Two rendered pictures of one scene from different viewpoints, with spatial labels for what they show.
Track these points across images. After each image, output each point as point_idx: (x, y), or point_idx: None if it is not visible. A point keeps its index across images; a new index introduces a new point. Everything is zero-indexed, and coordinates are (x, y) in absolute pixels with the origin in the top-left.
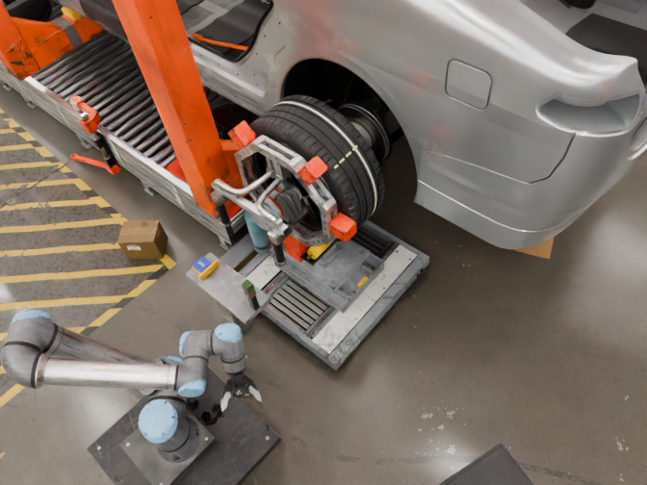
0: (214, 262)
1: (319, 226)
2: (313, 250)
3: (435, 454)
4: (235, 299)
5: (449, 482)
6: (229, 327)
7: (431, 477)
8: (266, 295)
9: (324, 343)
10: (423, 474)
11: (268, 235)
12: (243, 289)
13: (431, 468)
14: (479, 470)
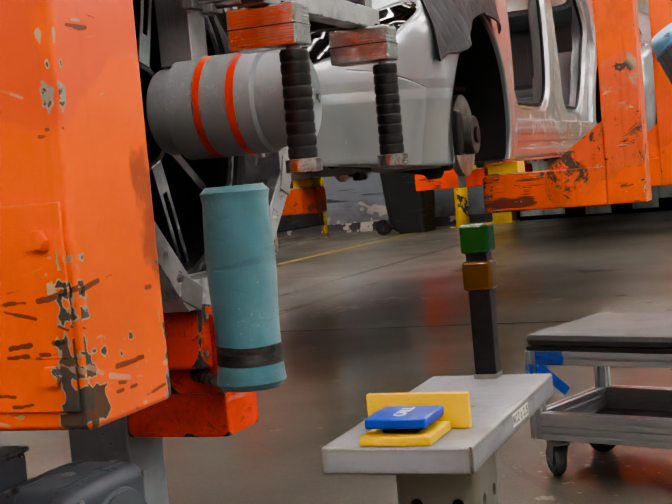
0: (381, 393)
1: (201, 252)
2: None
3: (571, 503)
4: (490, 391)
5: (638, 334)
6: (669, 27)
7: (619, 498)
8: (433, 378)
9: None
10: (623, 503)
11: (386, 35)
12: (489, 244)
13: (601, 501)
14: (590, 331)
